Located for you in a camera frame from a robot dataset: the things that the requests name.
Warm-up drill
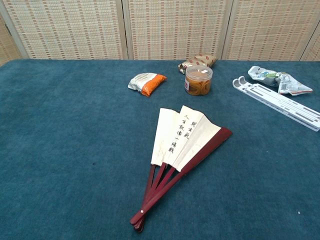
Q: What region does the red-framed paper folding fan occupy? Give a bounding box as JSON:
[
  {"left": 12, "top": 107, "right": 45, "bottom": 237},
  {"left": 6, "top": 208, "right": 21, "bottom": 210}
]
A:
[{"left": 129, "top": 104, "right": 233, "bottom": 234}]

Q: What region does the white plastic folding stand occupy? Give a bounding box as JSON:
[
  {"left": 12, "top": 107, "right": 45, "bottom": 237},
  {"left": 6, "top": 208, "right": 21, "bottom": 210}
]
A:
[{"left": 232, "top": 75, "right": 320, "bottom": 132}]

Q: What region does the orange and white snack packet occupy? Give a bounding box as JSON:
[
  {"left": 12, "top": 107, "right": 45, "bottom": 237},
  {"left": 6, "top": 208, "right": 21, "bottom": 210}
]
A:
[{"left": 127, "top": 72, "right": 168, "bottom": 98}]

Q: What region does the clear jar of rubber bands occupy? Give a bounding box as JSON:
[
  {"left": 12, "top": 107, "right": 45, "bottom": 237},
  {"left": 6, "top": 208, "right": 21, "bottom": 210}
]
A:
[{"left": 184, "top": 65, "right": 214, "bottom": 97}]

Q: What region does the gold brown patterned packet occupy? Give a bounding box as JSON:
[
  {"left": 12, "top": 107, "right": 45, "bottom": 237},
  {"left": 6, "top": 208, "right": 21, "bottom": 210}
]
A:
[{"left": 177, "top": 53, "right": 218, "bottom": 75}]

